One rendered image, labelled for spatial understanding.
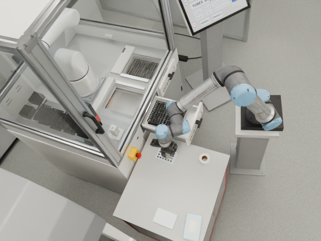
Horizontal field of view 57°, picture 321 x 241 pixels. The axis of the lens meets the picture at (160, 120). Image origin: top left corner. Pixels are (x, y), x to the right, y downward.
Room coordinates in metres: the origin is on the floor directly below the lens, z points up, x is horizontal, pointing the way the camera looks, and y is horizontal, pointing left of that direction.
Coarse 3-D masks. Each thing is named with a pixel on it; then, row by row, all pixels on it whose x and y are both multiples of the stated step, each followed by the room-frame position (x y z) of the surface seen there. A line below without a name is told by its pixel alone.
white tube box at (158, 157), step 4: (160, 148) 0.89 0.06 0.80; (160, 152) 0.88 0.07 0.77; (156, 156) 0.84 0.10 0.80; (160, 156) 0.83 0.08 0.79; (176, 156) 0.81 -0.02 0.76; (160, 160) 0.81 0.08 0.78; (164, 160) 0.80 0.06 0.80; (168, 160) 0.80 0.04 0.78; (172, 160) 0.78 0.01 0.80; (172, 164) 0.76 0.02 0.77
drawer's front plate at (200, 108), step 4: (200, 104) 1.04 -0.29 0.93; (200, 108) 1.02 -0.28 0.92; (196, 112) 0.99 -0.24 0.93; (200, 112) 1.01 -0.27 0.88; (196, 116) 0.96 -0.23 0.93; (200, 116) 1.00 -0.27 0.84; (192, 124) 0.91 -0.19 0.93; (192, 128) 0.89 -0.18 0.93; (188, 132) 0.87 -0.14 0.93; (192, 132) 0.88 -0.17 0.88; (188, 136) 0.84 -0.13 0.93; (192, 136) 0.87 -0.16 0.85; (188, 140) 0.83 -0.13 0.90; (188, 144) 0.83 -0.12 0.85
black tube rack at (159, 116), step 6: (156, 102) 1.19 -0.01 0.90; (156, 108) 1.14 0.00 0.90; (162, 108) 1.14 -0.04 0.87; (150, 114) 1.11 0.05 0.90; (156, 114) 1.10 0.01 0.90; (162, 114) 1.10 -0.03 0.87; (150, 120) 1.06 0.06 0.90; (156, 120) 1.06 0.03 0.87; (162, 120) 1.05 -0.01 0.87; (168, 120) 1.03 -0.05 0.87
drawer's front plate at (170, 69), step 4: (172, 60) 1.48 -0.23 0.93; (172, 64) 1.46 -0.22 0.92; (168, 68) 1.42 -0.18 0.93; (172, 68) 1.45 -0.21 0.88; (168, 72) 1.39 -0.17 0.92; (164, 76) 1.36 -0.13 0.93; (164, 80) 1.33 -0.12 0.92; (168, 80) 1.37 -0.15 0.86; (160, 84) 1.31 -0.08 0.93; (164, 84) 1.32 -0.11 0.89; (168, 84) 1.36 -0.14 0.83; (160, 88) 1.27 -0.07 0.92; (164, 88) 1.31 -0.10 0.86; (160, 92) 1.27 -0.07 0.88; (164, 92) 1.30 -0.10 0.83; (160, 96) 1.28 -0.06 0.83
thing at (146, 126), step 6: (156, 96) 1.24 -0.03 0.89; (162, 102) 1.21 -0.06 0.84; (150, 108) 1.19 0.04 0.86; (192, 108) 1.07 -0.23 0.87; (192, 114) 1.04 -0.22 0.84; (144, 120) 1.10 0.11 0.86; (192, 120) 0.99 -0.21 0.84; (144, 126) 1.04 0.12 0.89; (150, 126) 1.02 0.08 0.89; (156, 126) 1.04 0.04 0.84; (174, 138) 0.91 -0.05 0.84; (180, 138) 0.88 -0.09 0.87
